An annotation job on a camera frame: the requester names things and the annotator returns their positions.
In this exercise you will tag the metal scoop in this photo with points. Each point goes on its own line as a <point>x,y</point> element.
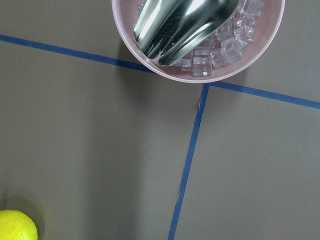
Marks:
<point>167,30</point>

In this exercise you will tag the clear ice cubes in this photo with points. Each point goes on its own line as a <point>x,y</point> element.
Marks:
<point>225,45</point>

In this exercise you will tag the pink bowl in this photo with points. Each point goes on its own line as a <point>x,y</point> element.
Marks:
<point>125,14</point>

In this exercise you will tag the yellow lemon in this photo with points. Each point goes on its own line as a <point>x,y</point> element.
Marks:
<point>16,225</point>

